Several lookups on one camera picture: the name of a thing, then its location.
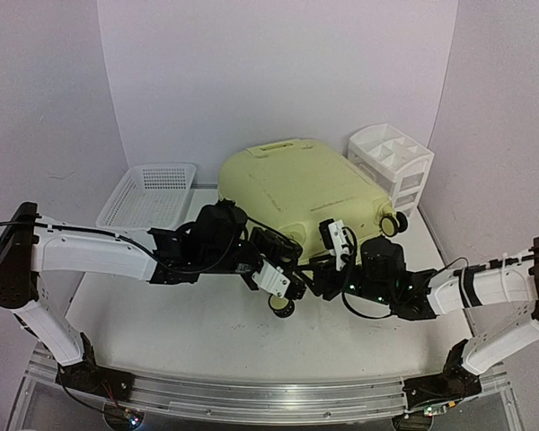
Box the pale green hard-shell suitcase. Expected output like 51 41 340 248
218 139 408 318

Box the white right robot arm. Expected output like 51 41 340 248
302 236 539 400

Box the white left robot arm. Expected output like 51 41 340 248
0 200 305 392

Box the white perforated plastic basket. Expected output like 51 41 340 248
95 163 197 231

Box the white plastic drawer organizer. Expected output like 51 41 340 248
348 123 434 216

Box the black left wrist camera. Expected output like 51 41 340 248
190 200 247 259

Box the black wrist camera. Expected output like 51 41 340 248
360 236 406 285
190 200 247 259

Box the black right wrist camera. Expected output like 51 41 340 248
360 236 406 285

